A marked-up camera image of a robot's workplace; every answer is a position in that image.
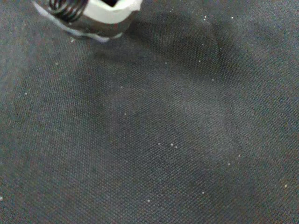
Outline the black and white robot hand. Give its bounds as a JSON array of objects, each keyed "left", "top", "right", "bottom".
[{"left": 48, "top": 0, "right": 144, "bottom": 38}]

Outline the black bench cloth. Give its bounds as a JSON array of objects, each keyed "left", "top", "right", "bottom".
[{"left": 0, "top": 0, "right": 299, "bottom": 224}]

